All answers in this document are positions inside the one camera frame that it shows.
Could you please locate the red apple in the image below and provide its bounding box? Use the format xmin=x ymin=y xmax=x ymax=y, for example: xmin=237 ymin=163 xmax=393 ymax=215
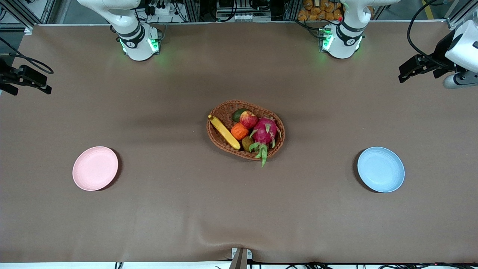
xmin=239 ymin=111 xmax=258 ymax=129

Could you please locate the yellow banana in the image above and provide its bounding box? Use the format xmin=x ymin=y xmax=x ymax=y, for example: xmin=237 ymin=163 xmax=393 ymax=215
xmin=208 ymin=115 xmax=241 ymax=150

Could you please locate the pink round plate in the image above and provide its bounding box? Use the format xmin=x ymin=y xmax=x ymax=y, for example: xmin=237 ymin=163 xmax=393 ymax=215
xmin=72 ymin=146 xmax=119 ymax=191

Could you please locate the blue round plate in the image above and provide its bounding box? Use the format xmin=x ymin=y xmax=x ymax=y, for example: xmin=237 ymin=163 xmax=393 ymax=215
xmin=357 ymin=146 xmax=405 ymax=193

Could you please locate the pile of orange packets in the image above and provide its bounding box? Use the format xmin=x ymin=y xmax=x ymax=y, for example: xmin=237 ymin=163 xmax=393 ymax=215
xmin=297 ymin=0 xmax=344 ymax=21

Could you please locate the white power strip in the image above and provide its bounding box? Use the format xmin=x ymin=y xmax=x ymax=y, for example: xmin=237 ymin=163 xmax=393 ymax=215
xmin=147 ymin=3 xmax=177 ymax=16

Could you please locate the pink dragon fruit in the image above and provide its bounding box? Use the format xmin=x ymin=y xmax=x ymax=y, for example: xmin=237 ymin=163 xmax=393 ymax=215
xmin=248 ymin=116 xmax=281 ymax=168

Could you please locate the orange fruit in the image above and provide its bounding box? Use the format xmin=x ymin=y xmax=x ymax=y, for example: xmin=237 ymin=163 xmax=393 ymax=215
xmin=231 ymin=123 xmax=249 ymax=140

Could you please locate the brown woven wicker basket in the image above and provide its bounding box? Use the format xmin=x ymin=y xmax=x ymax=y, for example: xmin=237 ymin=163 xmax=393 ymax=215
xmin=206 ymin=99 xmax=285 ymax=161

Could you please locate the brown table cloth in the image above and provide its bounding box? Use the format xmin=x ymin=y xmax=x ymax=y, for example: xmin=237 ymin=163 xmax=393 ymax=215
xmin=0 ymin=21 xmax=478 ymax=264

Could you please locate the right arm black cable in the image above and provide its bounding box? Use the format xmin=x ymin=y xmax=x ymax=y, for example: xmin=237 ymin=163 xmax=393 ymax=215
xmin=0 ymin=37 xmax=55 ymax=75

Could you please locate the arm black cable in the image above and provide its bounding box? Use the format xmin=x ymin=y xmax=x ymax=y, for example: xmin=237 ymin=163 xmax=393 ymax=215
xmin=407 ymin=0 xmax=454 ymax=69
xmin=0 ymin=37 xmax=55 ymax=75

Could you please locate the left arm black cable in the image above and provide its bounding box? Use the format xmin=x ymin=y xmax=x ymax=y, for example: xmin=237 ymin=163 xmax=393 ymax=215
xmin=407 ymin=0 xmax=454 ymax=69

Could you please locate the aluminium frame post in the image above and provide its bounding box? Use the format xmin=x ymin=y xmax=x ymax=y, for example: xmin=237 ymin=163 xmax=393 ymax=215
xmin=445 ymin=0 xmax=478 ymax=30
xmin=6 ymin=0 xmax=56 ymax=35

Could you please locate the metal table edge bracket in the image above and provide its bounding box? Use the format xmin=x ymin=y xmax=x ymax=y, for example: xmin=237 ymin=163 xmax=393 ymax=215
xmin=229 ymin=248 xmax=253 ymax=269

